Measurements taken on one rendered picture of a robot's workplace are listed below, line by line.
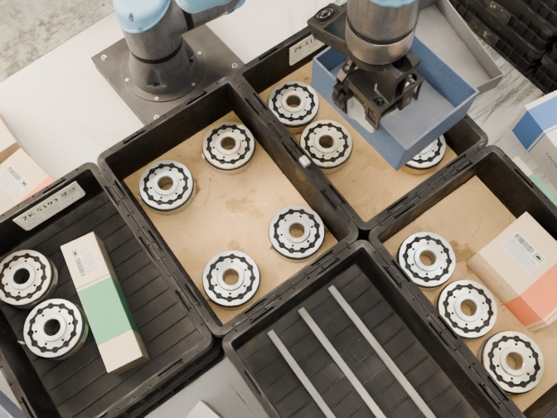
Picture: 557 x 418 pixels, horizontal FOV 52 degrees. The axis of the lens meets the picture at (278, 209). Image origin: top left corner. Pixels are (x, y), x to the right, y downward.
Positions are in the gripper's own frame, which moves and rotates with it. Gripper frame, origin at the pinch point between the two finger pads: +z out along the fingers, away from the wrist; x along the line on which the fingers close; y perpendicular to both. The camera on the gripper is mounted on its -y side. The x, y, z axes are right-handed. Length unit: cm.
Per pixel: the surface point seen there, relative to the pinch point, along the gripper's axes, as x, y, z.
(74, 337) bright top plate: -57, -5, 21
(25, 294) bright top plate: -60, -17, 20
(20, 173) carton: -51, -44, 30
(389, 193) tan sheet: 3.7, 7.4, 29.3
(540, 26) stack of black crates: 85, -12, 73
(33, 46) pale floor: -38, -140, 109
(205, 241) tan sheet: -29.6, -6.5, 26.3
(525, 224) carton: 16.2, 27.9, 22.8
